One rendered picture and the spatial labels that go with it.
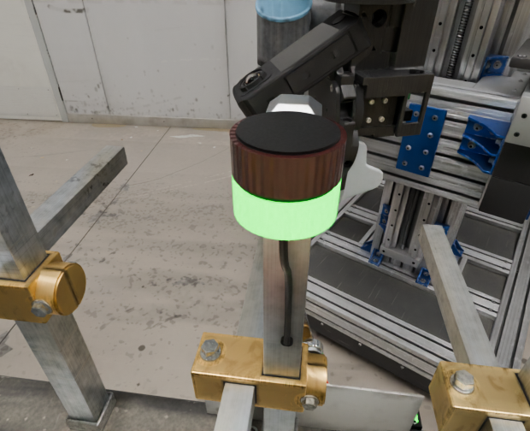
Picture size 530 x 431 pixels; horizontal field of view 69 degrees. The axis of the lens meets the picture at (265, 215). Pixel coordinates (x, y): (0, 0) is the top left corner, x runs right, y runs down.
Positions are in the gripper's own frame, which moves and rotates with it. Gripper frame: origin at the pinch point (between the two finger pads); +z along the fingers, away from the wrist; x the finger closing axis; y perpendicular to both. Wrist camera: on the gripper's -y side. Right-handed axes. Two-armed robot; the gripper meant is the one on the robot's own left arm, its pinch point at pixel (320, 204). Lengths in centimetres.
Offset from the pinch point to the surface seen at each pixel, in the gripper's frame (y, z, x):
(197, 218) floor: -12, 99, 142
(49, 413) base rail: -35.4, 29.4, 1.2
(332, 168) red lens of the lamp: -6.1, -13.4, -15.9
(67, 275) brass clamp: -25.3, 3.2, -1.7
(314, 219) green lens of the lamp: -6.9, -10.7, -16.2
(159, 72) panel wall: -26, 56, 277
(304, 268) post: -5.3, -2.2, -11.0
